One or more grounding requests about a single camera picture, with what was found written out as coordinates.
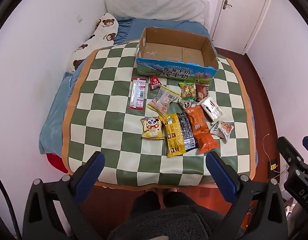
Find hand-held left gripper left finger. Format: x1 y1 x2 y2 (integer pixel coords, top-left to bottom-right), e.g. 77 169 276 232
22 151 106 240

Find blue bedsheet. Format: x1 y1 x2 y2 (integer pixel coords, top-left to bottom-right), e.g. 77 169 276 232
39 17 212 155

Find green gumball candy packet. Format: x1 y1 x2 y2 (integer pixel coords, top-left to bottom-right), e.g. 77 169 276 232
178 82 197 100

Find clear yellow-edged snack packet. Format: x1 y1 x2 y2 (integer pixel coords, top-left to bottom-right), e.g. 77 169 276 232
146 85 180 117

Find green white checkered blanket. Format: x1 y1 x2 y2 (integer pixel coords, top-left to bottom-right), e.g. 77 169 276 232
61 40 258 188

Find white door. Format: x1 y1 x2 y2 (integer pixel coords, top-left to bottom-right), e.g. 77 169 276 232
211 0 272 53

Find cardboard box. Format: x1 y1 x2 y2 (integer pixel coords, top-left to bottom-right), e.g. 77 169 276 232
136 27 220 83

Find grey pillow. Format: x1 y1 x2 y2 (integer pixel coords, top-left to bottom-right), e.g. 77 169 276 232
105 0 210 25

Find white bear print pillow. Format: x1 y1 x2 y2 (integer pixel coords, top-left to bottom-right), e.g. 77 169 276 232
66 12 119 74

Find thin wire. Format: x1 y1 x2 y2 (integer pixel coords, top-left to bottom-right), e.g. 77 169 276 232
262 134 272 161

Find black cable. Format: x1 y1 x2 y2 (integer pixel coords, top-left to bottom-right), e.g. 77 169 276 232
0 170 20 240

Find white biscuit stick packet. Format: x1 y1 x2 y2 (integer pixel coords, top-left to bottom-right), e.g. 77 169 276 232
199 96 224 122

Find silver cartoon snack packet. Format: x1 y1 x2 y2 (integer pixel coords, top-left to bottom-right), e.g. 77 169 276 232
210 120 234 143

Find large yellow snack packet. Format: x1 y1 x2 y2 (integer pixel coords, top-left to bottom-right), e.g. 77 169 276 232
161 114 186 158

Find yellow panda snack packet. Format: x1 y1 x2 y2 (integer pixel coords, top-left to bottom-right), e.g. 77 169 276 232
140 116 165 140

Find person's legs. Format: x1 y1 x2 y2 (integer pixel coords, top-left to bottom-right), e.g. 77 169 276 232
133 191 194 213

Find long red white snack packet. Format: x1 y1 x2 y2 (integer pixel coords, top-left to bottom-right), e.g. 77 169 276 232
128 78 147 110

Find orange snack packet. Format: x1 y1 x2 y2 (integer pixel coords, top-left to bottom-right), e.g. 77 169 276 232
185 105 210 137
194 129 220 155

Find black snack packet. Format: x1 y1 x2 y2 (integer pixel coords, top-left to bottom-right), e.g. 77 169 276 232
176 112 199 153

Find small red triangular packet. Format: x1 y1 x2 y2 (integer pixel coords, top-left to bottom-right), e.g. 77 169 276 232
150 74 162 91

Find small black white packet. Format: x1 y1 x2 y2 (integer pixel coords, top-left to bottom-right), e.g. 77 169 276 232
179 98 194 110

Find grey fleece clothing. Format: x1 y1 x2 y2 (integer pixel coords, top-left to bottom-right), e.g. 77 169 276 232
108 206 234 240

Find red cloth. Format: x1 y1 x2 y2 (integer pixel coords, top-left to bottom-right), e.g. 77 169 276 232
46 153 69 173

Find brown snack packet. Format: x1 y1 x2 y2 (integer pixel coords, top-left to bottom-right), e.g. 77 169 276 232
194 83 210 102

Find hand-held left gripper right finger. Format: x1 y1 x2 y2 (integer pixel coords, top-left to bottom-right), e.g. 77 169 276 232
206 151 288 240

